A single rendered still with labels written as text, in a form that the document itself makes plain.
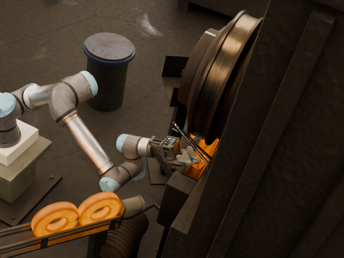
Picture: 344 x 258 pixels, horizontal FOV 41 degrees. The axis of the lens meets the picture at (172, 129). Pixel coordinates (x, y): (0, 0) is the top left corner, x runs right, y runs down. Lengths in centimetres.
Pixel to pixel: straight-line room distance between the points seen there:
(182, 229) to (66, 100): 73
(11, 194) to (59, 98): 77
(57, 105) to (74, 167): 91
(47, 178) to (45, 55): 118
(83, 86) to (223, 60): 71
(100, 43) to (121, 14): 123
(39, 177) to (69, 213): 109
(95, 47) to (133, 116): 53
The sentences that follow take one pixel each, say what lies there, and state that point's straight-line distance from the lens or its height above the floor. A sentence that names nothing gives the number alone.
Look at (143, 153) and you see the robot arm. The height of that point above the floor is 72.
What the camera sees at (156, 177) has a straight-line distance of 271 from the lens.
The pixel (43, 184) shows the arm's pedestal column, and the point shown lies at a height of 2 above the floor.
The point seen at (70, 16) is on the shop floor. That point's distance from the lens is 401.
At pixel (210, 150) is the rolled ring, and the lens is 193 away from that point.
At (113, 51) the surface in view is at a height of 43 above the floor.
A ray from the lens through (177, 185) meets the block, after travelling 164.
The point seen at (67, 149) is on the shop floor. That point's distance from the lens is 280.
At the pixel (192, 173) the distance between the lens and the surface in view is 188.
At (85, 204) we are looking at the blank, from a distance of 159.
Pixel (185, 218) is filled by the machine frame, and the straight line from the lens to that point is 146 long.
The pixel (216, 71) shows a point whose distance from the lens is 140.
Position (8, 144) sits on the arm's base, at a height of 39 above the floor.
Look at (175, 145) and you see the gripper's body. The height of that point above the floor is 81.
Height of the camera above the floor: 202
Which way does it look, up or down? 42 degrees down
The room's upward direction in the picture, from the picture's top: 14 degrees clockwise
